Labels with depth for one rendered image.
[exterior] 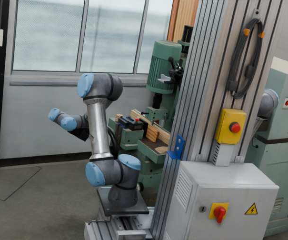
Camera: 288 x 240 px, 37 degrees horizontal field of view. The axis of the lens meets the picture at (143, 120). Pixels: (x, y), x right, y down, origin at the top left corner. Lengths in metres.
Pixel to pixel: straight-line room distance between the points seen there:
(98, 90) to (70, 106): 2.04
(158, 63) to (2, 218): 1.66
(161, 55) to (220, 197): 1.25
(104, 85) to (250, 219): 0.89
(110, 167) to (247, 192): 0.67
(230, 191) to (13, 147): 2.72
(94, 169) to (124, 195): 0.23
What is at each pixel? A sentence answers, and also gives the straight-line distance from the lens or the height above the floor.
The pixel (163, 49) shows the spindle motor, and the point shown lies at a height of 1.47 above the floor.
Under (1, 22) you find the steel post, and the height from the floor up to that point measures 1.32.
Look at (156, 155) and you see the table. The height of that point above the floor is 0.89.
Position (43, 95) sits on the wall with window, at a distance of 3.93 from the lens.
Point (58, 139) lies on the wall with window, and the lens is 4.16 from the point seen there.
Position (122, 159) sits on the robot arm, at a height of 1.05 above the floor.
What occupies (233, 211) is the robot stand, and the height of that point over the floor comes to 1.13.
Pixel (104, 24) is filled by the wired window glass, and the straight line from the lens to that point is 4.06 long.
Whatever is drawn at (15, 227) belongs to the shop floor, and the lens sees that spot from 3.35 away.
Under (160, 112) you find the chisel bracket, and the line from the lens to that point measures 2.81.
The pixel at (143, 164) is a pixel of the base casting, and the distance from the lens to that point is 2.69.
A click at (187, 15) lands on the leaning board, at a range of 4.27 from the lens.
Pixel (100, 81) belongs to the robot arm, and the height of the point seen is 1.38.
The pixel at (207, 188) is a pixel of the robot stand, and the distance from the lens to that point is 1.59.
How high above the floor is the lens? 1.93
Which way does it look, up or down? 20 degrees down
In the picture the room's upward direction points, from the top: 11 degrees clockwise
